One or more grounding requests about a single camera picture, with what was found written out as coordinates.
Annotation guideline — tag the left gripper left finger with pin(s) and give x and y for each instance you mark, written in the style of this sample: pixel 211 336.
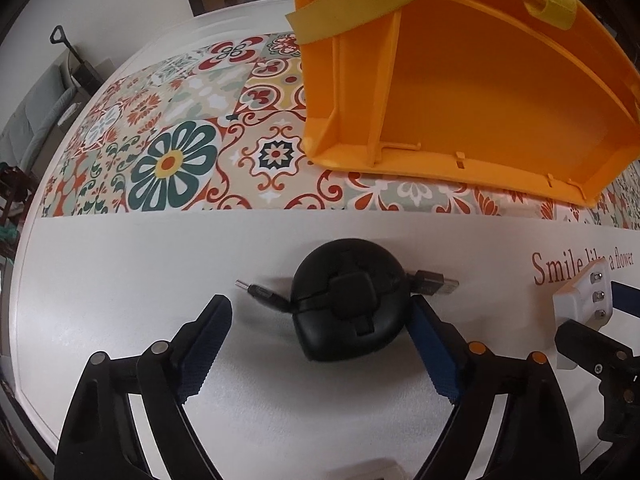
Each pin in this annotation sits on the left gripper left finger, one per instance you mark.
pixel 100 439

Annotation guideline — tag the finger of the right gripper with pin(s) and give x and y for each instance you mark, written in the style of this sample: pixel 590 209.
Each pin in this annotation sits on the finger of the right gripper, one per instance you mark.
pixel 581 346
pixel 626 298

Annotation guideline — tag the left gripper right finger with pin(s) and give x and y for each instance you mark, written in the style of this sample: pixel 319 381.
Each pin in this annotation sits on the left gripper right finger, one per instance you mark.
pixel 535 439

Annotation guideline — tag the white battery charger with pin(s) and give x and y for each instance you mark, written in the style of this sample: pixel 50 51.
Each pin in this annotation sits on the white battery charger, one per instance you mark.
pixel 587 298

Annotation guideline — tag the black retractable cable reel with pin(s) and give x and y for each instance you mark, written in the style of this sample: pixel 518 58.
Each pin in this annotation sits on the black retractable cable reel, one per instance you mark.
pixel 349 298

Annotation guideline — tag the white USB wall charger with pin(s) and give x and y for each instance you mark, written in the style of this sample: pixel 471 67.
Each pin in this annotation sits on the white USB wall charger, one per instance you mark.
pixel 377 469

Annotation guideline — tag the orange plastic storage crate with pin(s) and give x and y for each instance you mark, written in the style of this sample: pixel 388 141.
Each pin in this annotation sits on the orange plastic storage crate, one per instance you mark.
pixel 533 96

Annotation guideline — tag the wooden baby chair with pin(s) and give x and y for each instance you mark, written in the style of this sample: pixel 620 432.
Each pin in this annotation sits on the wooden baby chair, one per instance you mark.
pixel 17 192

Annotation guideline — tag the patterned tile table runner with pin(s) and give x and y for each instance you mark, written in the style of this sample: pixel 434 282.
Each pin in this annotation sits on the patterned tile table runner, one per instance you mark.
pixel 221 128

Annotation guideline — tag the grey sofa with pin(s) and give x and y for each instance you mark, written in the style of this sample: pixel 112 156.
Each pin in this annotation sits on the grey sofa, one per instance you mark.
pixel 29 126

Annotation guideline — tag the black upright vacuum cleaner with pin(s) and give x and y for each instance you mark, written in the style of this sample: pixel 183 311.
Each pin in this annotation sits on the black upright vacuum cleaner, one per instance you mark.
pixel 81 71

